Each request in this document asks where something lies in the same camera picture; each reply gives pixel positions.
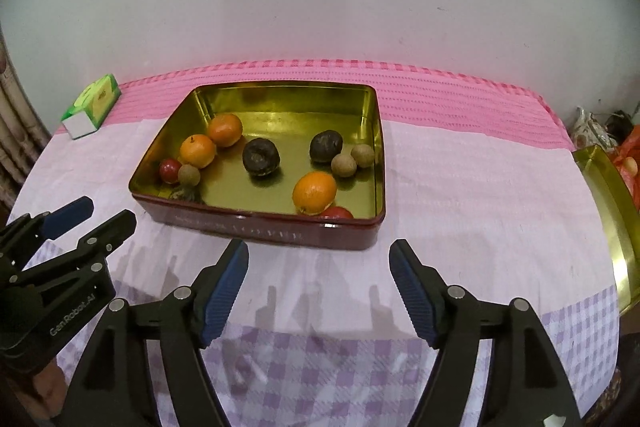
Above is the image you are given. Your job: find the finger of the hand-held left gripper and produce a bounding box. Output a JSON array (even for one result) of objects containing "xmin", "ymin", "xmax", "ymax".
[
  {"xmin": 10, "ymin": 209, "xmax": 137, "ymax": 293},
  {"xmin": 0, "ymin": 196, "xmax": 95, "ymax": 268}
]

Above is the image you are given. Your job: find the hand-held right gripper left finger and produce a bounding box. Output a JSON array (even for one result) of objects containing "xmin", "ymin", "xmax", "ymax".
[{"xmin": 50, "ymin": 238, "xmax": 250, "ymax": 427}]

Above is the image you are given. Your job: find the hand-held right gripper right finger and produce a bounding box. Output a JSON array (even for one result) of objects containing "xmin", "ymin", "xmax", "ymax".
[{"xmin": 389, "ymin": 239, "xmax": 583, "ymax": 427}]

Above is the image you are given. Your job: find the red tomato with calyx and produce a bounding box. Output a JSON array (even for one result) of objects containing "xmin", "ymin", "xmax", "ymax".
[{"xmin": 159, "ymin": 158, "xmax": 183, "ymax": 184}]

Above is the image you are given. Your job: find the brown longan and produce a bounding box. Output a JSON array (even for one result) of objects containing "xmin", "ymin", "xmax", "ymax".
[
  {"xmin": 331, "ymin": 154, "xmax": 358, "ymax": 178},
  {"xmin": 350, "ymin": 144, "xmax": 375, "ymax": 168},
  {"xmin": 178, "ymin": 164, "xmax": 201, "ymax": 188}
]

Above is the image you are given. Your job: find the orange mandarin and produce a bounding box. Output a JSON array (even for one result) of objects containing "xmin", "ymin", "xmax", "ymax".
[
  {"xmin": 207, "ymin": 113, "xmax": 244, "ymax": 148},
  {"xmin": 292, "ymin": 172, "xmax": 338, "ymax": 215},
  {"xmin": 179, "ymin": 134, "xmax": 218, "ymax": 169}
]

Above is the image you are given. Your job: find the dark red tin box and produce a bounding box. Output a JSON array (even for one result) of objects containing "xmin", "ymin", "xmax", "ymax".
[{"xmin": 128, "ymin": 83, "xmax": 387, "ymax": 252}]

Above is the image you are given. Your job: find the person's left hand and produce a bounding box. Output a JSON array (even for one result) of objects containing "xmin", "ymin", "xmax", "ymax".
[{"xmin": 27, "ymin": 357, "xmax": 68, "ymax": 418}]

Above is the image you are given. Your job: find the rattan chair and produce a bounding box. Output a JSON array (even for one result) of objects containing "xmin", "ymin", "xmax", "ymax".
[{"xmin": 0, "ymin": 32, "xmax": 51, "ymax": 208}]

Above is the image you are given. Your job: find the pink purple checked tablecloth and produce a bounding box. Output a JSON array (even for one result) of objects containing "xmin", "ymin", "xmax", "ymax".
[{"xmin": 7, "ymin": 59, "xmax": 623, "ymax": 427}]

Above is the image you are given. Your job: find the green tissue box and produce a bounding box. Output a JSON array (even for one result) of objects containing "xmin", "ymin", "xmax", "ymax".
[{"xmin": 61, "ymin": 75, "xmax": 122, "ymax": 140}]

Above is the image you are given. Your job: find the gold tin lid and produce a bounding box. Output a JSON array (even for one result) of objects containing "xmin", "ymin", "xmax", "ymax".
[{"xmin": 572, "ymin": 145, "xmax": 640, "ymax": 313}]

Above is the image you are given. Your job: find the white plastic bag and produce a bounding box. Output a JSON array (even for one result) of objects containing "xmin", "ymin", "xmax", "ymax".
[{"xmin": 570, "ymin": 107, "xmax": 618, "ymax": 150}]

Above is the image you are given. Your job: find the orange plastic bag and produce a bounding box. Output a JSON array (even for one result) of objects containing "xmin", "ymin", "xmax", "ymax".
[{"xmin": 612, "ymin": 142, "xmax": 640, "ymax": 208}]

